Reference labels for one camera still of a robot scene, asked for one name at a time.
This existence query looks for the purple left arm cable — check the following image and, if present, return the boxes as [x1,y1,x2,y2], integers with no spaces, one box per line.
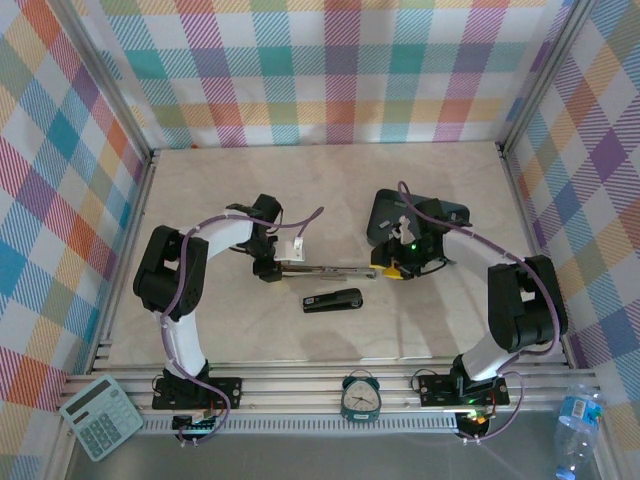
[160,205,325,445]

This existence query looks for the black and silver stapler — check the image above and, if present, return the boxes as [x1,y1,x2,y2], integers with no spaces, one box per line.
[277,264,378,283]

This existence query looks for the clear water bottle blue label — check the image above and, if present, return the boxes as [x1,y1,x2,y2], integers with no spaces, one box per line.
[554,383,605,479]

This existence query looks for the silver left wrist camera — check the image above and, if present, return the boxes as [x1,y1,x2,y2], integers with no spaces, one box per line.
[274,236,307,264]

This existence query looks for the white slotted cable duct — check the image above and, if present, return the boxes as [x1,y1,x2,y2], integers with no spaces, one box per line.
[137,412,461,435]

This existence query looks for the grey-blue plastic tray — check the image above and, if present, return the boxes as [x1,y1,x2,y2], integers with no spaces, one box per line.
[366,188,472,250]

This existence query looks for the aluminium frame rails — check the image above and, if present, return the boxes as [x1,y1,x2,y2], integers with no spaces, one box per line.
[63,357,604,417]

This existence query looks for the black stapler with blue label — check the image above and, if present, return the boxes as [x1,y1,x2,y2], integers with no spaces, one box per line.
[301,287,365,315]

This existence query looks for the green alarm clock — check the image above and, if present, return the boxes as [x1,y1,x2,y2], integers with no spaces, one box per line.
[340,368,382,423]

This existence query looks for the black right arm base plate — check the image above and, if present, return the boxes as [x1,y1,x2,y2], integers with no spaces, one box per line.
[417,372,512,408]

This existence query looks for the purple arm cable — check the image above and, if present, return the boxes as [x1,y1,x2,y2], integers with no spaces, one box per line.
[397,180,565,446]
[160,205,325,445]

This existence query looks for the aluminium frame post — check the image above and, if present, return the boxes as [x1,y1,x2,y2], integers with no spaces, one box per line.
[497,0,596,157]
[52,0,157,162]

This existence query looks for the small controller board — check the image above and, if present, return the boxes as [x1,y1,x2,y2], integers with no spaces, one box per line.
[455,407,494,433]
[171,413,222,432]

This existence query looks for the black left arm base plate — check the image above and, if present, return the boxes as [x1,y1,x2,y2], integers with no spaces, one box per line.
[151,375,244,412]

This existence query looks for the light green calculator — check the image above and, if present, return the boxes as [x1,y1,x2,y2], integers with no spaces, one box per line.
[58,374,145,462]

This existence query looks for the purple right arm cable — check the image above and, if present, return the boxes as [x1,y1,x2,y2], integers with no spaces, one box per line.
[397,180,565,446]

